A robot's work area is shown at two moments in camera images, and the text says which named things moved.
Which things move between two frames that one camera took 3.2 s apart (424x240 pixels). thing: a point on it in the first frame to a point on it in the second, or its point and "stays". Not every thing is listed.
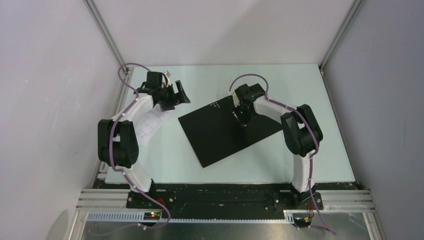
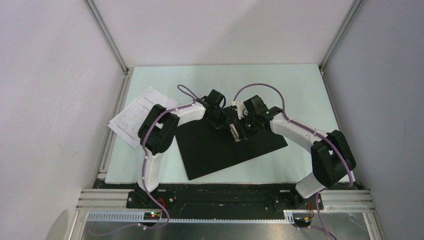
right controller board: (302, 222) stays
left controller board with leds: (151, 215) stays
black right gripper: (243, 121) to (245, 134)
